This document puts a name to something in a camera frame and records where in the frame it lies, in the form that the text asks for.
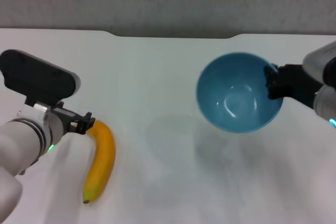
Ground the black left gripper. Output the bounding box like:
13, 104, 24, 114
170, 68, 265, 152
51, 101, 96, 135

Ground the blue plastic bowl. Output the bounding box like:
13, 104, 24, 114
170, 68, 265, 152
195, 52, 285, 133

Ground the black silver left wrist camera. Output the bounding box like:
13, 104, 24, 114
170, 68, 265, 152
0, 49, 81, 116

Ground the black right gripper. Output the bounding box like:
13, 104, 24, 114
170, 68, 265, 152
264, 63, 323, 109

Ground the yellow banana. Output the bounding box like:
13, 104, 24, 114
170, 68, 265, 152
82, 120, 117, 204

